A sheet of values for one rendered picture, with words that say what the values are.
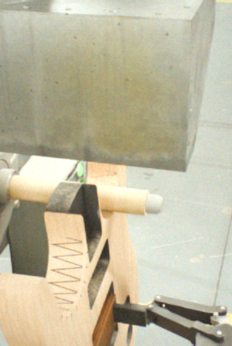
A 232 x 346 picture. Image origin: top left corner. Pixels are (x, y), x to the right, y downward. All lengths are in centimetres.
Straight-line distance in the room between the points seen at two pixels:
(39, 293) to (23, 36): 23
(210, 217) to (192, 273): 45
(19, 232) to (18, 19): 62
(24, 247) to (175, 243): 179
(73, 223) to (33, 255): 47
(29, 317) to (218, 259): 225
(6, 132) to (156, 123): 15
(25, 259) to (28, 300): 58
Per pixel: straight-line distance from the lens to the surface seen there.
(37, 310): 59
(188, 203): 319
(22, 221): 112
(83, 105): 57
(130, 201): 78
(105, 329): 83
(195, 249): 286
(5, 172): 83
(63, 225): 69
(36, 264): 116
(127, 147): 58
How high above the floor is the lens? 166
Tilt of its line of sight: 28 degrees down
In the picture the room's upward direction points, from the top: 1 degrees counter-clockwise
